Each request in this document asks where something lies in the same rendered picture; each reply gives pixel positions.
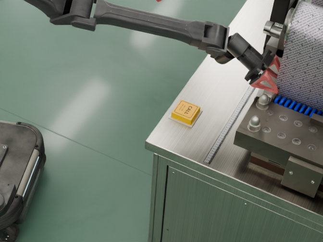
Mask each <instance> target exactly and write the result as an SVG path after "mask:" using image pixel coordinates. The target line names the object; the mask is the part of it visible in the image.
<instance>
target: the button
mask: <svg viewBox="0 0 323 242"><path fill-rule="evenodd" d="M199 112H200V106H197V105H195V104H192V103H190V102H187V101H185V100H182V99H181V100H180V101H179V102H178V104H177V105H176V107H175V108H174V109H173V111H172V113H171V117H172V118H174V119H177V120H179V121H182V122H184V123H187V124H189V125H191V124H192V122H193V121H194V119H195V118H196V117H197V115H198V114H199Z"/></svg>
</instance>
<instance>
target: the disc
mask: <svg viewBox="0 0 323 242"><path fill-rule="evenodd" d="M303 1H304V2H305V0H300V1H299V2H298V4H297V6H296V8H295V10H294V12H293V15H292V17H291V20H290V22H289V25H288V28H287V31H286V35H285V39H284V48H285V45H286V41H287V37H288V33H289V30H290V27H291V24H292V22H293V19H294V17H295V14H296V12H297V10H298V8H299V6H300V4H301V3H302V2H303Z"/></svg>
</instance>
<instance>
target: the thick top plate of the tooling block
mask: <svg viewBox="0 0 323 242"><path fill-rule="evenodd" d="M258 98H260V97H258V96H256V97H255V99H254V101H253V102H252V104H251V106H250V107H249V109H248V111H247V113H246V114H245V116H244V118H243V120H242V121H241V123H240V125H239V126H238V128H237V130H236V134H235V138H234V143H233V144H234V145H236V146H239V147H241V148H244V149H246V150H248V151H251V152H253V153H256V154H258V155H261V156H263V157H266V158H268V159H271V160H273V161H275V162H278V163H280V164H283V165H285V166H287V163H288V160H289V158H290V156H294V157H296V158H299V159H301V160H304V161H306V162H309V163H311V164H313V165H316V166H318V167H321V168H323V127H321V126H319V125H316V124H313V123H311V122H310V119H311V117H310V116H308V115H305V114H303V113H300V112H297V111H295V110H292V109H289V108H287V107H284V106H281V105H279V104H276V103H273V102H271V101H270V103H269V107H268V109H266V110H260V109H258V108H257V107H256V103H257V101H258ZM253 116H258V117H259V118H260V124H261V125H260V130H259V131H258V132H256V133H253V132H250V131H249V130H248V128H247V126H248V123H249V121H250V120H251V118H252V117H253Z"/></svg>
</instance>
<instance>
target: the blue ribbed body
mask: <svg viewBox="0 0 323 242"><path fill-rule="evenodd" d="M274 103H278V104H279V105H283V106H284V107H287V108H289V109H293V110H295V111H297V110H298V112H300V113H302V112H303V114H305V115H307V114H308V116H310V117H311V116H312V114H313V113H315V114H318V115H321V116H323V112H322V111H321V110H320V111H317V109H313V110H312V107H308V108H307V105H302V104H301V103H298V104H297V102H296V101H293V102H292V100H291V99H288V100H287V98H286V97H283V98H282V96H281V95H278V96H277V97H276V98H275V99H274Z"/></svg>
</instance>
